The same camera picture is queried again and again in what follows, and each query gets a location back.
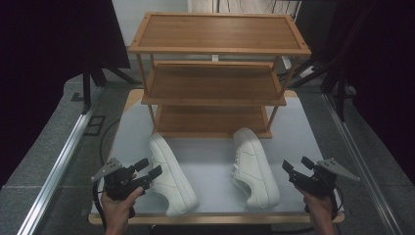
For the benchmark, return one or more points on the wooden three-shelf shoe rack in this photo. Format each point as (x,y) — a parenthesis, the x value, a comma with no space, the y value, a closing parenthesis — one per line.
(215,32)

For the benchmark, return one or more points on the white sneaker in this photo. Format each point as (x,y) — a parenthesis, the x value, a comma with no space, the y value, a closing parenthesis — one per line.
(173,182)
(256,169)

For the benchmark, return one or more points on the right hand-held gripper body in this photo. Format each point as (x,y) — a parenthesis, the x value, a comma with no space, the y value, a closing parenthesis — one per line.
(318,184)

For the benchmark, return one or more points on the person's right hand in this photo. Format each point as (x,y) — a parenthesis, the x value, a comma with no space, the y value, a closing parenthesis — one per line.
(321,210)

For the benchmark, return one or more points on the person's left hand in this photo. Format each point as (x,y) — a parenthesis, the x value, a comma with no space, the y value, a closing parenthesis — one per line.
(117,212)

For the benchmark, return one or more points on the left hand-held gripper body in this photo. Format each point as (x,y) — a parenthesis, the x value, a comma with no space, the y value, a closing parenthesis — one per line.
(120,184)

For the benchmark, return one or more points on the black curtain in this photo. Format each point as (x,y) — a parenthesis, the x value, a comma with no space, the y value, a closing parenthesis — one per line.
(385,65)
(39,65)

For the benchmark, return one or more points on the aluminium rail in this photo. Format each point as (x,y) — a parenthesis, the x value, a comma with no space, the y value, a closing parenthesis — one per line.
(58,166)
(359,156)

